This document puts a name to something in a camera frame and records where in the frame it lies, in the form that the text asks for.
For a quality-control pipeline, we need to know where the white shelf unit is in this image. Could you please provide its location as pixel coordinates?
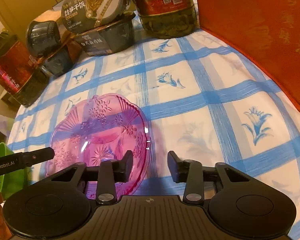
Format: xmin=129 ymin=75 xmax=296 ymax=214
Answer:
xmin=0 ymin=90 xmax=20 ymax=111

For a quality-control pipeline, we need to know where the red gift bag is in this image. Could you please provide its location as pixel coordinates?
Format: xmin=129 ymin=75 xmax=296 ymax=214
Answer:
xmin=197 ymin=0 xmax=300 ymax=111

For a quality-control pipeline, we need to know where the green plastic bowl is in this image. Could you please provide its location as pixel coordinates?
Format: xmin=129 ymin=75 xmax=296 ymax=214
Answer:
xmin=0 ymin=142 xmax=33 ymax=202

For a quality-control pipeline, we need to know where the oil jug at table edge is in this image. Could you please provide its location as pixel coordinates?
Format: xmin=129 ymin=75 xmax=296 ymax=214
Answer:
xmin=0 ymin=31 xmax=49 ymax=107

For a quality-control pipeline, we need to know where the dark container under round one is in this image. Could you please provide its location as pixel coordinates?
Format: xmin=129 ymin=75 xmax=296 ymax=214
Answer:
xmin=38 ymin=35 xmax=82 ymax=77

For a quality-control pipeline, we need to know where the dark instant meal box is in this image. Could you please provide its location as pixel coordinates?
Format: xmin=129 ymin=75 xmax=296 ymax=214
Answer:
xmin=74 ymin=11 xmax=136 ymax=56

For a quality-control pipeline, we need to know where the large pink plastic plate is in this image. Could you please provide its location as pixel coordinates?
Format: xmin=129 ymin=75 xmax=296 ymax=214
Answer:
xmin=45 ymin=94 xmax=151 ymax=197

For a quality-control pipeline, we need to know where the wooden door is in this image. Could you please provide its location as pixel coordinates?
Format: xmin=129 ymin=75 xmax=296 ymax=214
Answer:
xmin=0 ymin=0 xmax=65 ymax=41

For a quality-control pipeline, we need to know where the dark round food container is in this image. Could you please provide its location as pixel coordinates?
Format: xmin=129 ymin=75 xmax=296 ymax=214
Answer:
xmin=26 ymin=10 xmax=62 ymax=57

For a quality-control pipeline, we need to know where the round instant rice bowl lid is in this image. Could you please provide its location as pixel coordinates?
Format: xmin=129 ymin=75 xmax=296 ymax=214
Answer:
xmin=61 ymin=0 xmax=130 ymax=34

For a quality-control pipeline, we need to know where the oil jug beside red bag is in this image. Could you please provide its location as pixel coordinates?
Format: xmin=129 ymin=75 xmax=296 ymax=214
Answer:
xmin=133 ymin=0 xmax=197 ymax=39

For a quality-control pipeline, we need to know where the blue white checkered tablecloth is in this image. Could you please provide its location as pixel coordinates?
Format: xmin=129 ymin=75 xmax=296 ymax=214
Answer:
xmin=8 ymin=30 xmax=300 ymax=239

